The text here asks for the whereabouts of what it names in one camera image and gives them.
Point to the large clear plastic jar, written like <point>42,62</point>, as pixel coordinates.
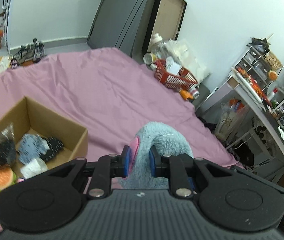
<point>158,47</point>

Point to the blue denim fabric piece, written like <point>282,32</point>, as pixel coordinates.
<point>31,146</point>

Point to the plush hamburger toy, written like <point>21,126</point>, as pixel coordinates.
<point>7,178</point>

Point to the red plastic basket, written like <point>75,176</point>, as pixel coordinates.
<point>183,80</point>

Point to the brown cardboard box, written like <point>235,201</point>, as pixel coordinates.
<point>29,130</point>

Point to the grey door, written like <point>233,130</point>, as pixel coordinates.
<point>116,24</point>

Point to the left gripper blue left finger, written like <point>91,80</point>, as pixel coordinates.
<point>104,170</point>

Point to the pair of sneakers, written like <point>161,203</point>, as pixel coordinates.
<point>33,51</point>

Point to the fluffy blue plush toy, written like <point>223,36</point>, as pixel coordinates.
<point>151,142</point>

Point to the small drawer organizer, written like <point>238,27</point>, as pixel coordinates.
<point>252,63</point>

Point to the woven basket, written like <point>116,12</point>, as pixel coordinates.
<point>274,63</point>

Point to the white plastic bag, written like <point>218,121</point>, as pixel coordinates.
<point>182,53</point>

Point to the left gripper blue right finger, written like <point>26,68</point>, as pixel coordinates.
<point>175,168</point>

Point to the black fabric pouch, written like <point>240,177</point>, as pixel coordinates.
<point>55,146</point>

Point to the pink bed sheet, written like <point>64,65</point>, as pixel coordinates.
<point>112,96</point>

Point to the framed cork board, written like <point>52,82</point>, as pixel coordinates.
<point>165,20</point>

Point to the orange bottle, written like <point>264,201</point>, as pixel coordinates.
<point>187,96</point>

